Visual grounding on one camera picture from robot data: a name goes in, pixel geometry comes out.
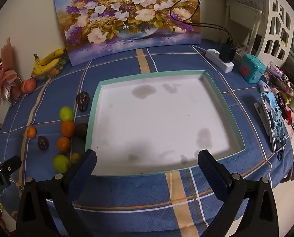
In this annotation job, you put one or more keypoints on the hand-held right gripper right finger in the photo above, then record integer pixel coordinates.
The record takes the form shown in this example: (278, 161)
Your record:
(211, 175)

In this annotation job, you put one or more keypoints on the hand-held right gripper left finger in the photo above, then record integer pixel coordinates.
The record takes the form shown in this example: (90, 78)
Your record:
(85, 167)

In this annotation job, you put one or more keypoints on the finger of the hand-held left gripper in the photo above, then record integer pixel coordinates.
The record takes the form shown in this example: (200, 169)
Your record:
(11, 165)

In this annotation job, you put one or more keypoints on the orange tangerine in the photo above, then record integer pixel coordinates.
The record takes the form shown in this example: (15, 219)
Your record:
(31, 132)
(63, 144)
(68, 128)

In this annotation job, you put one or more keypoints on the dark brown avocado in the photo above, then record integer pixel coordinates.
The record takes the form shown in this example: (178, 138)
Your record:
(81, 129)

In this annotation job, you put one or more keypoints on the round wrinkled dark fruit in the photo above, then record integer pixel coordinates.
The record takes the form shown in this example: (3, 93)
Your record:
(42, 143)

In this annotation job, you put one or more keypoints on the elongated wrinkled dark fruit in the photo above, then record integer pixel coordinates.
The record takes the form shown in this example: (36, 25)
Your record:
(83, 100)

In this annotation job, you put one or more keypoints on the white tray with teal rim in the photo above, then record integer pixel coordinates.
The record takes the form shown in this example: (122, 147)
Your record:
(161, 118)

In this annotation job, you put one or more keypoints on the small yellow-green fruit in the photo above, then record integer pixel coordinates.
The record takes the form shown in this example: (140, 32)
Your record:
(75, 157)

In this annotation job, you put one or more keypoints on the blue plaid tablecloth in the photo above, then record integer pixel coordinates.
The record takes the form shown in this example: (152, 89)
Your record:
(137, 190)

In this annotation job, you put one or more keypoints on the white phone stand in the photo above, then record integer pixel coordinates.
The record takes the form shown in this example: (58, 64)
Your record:
(259, 109)

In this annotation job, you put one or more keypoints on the red apple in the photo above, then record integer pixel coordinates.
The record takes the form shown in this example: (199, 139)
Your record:
(29, 85)

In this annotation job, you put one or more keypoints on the smartphone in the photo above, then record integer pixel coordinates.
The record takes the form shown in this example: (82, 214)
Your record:
(274, 121)

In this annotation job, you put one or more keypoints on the pink wrapped bouquet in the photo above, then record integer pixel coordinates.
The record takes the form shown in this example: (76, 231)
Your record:
(3, 79)

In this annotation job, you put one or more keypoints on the yellow banana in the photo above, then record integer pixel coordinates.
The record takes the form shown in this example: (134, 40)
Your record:
(50, 56)
(43, 68)

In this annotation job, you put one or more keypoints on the pile of small trinkets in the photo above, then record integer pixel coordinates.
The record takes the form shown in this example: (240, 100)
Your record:
(293, 111)

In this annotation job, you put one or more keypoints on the teal toy box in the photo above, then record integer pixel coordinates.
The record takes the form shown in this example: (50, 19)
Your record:
(251, 68)

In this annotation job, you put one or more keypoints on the white power strip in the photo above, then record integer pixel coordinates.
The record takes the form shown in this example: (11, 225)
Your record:
(218, 60)

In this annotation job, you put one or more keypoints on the clear tray of trinkets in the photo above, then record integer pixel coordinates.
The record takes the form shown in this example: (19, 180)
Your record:
(284, 79)

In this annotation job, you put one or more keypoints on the black charger plug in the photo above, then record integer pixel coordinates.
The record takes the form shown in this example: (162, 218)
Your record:
(227, 51)

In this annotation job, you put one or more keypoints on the flower painting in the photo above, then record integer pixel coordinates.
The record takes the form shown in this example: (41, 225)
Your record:
(127, 17)

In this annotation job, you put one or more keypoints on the white wooden stand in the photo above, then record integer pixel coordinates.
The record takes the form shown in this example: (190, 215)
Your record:
(243, 22)

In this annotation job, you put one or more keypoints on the white lattice panel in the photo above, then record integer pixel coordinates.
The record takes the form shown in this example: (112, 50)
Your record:
(281, 24)

